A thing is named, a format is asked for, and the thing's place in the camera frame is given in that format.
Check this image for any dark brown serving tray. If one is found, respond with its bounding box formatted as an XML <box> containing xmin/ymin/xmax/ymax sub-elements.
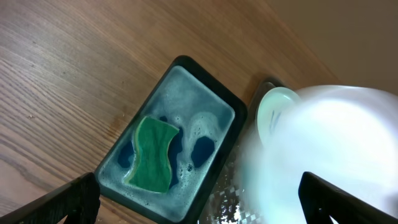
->
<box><xmin>197</xmin><ymin>77</ymin><xmax>283</xmax><ymax>223</ymax></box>

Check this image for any white plate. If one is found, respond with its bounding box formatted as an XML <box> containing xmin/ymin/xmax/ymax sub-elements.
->
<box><xmin>241</xmin><ymin>85</ymin><xmax>397</xmax><ymax>223</ymax></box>
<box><xmin>256</xmin><ymin>87</ymin><xmax>300</xmax><ymax>147</ymax></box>

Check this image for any green yellow sponge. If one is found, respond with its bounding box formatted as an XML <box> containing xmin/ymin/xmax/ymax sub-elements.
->
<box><xmin>125</xmin><ymin>116</ymin><xmax>179</xmax><ymax>194</ymax></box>

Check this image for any black water basin tray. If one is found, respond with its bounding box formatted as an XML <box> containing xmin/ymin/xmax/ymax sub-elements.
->
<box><xmin>95</xmin><ymin>55</ymin><xmax>248</xmax><ymax>223</ymax></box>

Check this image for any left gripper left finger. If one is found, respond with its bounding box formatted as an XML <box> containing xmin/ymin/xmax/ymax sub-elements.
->
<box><xmin>1</xmin><ymin>172</ymin><xmax>100</xmax><ymax>224</ymax></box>

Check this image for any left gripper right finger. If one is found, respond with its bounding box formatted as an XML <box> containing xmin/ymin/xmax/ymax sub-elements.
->
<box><xmin>298</xmin><ymin>172</ymin><xmax>397</xmax><ymax>224</ymax></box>

